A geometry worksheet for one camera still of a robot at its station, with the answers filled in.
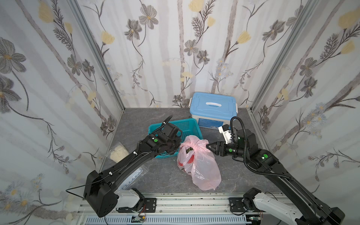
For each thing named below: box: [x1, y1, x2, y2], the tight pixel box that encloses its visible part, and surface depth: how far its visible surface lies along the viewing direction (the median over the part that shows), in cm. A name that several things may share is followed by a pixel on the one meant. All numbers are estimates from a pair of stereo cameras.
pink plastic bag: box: [177, 135, 222, 191], surface depth 70 cm
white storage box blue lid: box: [188, 91, 239, 130], surface depth 101 cm
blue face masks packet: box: [117, 165, 150, 191], surface depth 85 cm
